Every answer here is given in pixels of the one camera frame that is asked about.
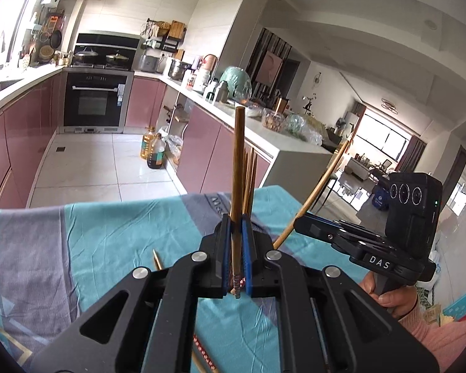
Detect person's right forearm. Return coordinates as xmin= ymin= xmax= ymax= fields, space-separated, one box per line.
xmin=398 ymin=291 xmax=466 ymax=373

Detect pink base cabinets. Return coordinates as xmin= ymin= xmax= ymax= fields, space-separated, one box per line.
xmin=125 ymin=76 xmax=274 ymax=195
xmin=0 ymin=71 xmax=66 ymax=208

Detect teal and grey tablecloth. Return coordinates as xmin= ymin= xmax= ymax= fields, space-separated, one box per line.
xmin=0 ymin=184 xmax=373 ymax=373

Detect framed wall picture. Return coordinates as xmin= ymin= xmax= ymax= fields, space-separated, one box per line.
xmin=254 ymin=50 xmax=283 ymax=86

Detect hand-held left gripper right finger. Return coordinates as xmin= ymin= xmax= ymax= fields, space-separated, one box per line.
xmin=241 ymin=215 xmax=439 ymax=373

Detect plastic bag of greens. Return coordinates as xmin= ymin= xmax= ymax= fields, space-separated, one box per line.
xmin=285 ymin=113 xmax=323 ymax=144

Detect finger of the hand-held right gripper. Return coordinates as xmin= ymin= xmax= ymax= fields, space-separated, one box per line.
xmin=293 ymin=215 xmax=337 ymax=242
xmin=306 ymin=213 xmax=388 ymax=242

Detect kitchen window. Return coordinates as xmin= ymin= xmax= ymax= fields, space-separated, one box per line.
xmin=0 ymin=0 xmax=53 ymax=67

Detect steel stock pot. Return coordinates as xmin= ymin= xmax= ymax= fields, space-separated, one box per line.
xmin=167 ymin=58 xmax=192 ymax=81

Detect silver rice cooker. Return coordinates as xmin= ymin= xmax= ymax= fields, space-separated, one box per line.
xmin=139 ymin=53 xmax=162 ymax=74

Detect dark sauce bottle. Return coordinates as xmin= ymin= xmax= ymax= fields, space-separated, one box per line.
xmin=146 ymin=134 xmax=166 ymax=169

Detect clear plastic floor bag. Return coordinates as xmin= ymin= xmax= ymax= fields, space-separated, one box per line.
xmin=165 ymin=134 xmax=184 ymax=164

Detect teal countertop appliance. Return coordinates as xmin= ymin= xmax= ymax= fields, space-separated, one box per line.
xmin=219 ymin=66 xmax=253 ymax=104

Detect black wall rack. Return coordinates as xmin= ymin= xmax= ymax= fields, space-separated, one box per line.
xmin=145 ymin=19 xmax=187 ymax=53

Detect blue bag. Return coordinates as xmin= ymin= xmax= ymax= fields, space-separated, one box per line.
xmin=371 ymin=186 xmax=389 ymax=212

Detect black built-in oven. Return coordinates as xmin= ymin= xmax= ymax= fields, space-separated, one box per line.
xmin=60 ymin=71 xmax=135 ymax=135

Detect black integrated stove hood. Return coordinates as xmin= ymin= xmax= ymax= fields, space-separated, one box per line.
xmin=73 ymin=32 xmax=140 ymax=71

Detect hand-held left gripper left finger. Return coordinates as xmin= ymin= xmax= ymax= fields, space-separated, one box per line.
xmin=31 ymin=214 xmax=234 ymax=373

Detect person's right hand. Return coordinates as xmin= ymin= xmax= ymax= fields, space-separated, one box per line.
xmin=359 ymin=270 xmax=418 ymax=321

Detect living room window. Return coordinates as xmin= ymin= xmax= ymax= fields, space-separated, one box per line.
xmin=357 ymin=113 xmax=412 ymax=164

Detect teal cardboard box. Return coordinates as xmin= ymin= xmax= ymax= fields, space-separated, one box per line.
xmin=443 ymin=293 xmax=466 ymax=323

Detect black pot with glass lid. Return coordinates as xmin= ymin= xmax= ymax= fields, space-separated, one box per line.
xmin=106 ymin=50 xmax=130 ymax=66
xmin=75 ymin=47 xmax=99 ymax=63

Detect clear food container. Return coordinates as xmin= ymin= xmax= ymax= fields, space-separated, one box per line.
xmin=262 ymin=109 xmax=287 ymax=131

